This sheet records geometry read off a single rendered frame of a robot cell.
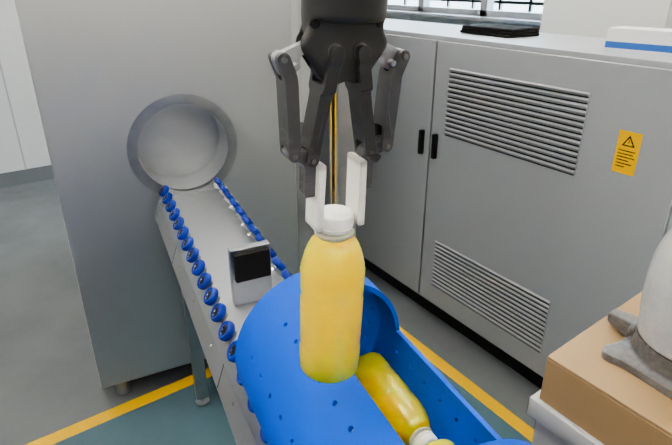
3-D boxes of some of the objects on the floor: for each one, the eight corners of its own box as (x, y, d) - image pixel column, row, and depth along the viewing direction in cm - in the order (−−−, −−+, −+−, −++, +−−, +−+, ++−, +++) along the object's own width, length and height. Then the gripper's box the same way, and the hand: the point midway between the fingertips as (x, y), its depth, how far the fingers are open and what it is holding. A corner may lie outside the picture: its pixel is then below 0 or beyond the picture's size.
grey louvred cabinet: (370, 217, 392) (375, 17, 337) (669, 387, 229) (776, 53, 174) (310, 236, 364) (305, 20, 308) (603, 445, 201) (705, 68, 145)
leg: (207, 394, 225) (192, 270, 201) (210, 404, 220) (195, 278, 196) (194, 399, 223) (177, 274, 199) (197, 408, 218) (180, 281, 194)
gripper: (404, -25, 50) (385, 198, 59) (236, -33, 43) (244, 221, 52) (452, -24, 44) (423, 225, 53) (265, -33, 37) (269, 255, 46)
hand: (336, 193), depth 51 cm, fingers closed on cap, 4 cm apart
